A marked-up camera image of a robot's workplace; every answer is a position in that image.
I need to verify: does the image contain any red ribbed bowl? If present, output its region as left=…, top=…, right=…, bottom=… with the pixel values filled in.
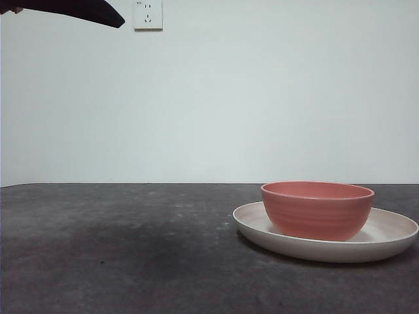
left=261, top=181, right=376, bottom=242

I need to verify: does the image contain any white wall socket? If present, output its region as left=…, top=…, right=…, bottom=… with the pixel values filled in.
left=133, top=0, right=164, bottom=33

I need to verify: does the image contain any white round plate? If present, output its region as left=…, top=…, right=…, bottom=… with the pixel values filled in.
left=232, top=201, right=419, bottom=264

